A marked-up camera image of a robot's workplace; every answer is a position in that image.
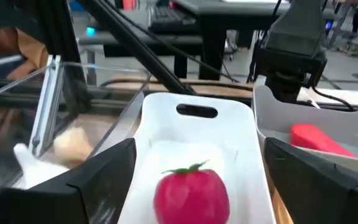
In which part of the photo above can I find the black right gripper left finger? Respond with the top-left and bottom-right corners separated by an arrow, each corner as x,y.
0,138 -> 137,224

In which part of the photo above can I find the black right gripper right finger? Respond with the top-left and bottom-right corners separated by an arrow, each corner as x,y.
264,138 -> 358,224

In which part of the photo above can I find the cream garlic clove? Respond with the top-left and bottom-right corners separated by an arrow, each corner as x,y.
53,126 -> 94,166

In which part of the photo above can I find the orange carrot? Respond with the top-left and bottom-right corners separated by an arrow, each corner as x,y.
290,123 -> 357,158

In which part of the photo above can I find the red tomato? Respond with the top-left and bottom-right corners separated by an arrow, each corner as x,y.
153,160 -> 231,224

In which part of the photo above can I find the grey translucent bin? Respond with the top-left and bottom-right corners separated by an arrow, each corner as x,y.
252,85 -> 358,180

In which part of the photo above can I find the clear plastic bin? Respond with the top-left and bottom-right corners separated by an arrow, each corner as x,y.
0,61 -> 151,191

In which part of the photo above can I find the white plastic bin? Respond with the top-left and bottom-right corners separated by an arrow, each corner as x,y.
117,91 -> 277,224

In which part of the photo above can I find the tan brown object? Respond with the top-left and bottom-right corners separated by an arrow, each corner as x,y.
0,27 -> 50,80

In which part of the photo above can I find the grey desk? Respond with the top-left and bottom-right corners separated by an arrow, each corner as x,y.
78,0 -> 291,82

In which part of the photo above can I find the black keyboard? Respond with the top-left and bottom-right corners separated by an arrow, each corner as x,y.
149,5 -> 199,35

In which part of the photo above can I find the silver aluminium post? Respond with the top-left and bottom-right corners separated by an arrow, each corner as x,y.
29,55 -> 62,157

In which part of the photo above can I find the black cable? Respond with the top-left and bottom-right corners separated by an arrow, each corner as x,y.
311,85 -> 357,113

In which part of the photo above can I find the black metal table frame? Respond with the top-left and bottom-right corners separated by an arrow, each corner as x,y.
0,0 -> 358,113

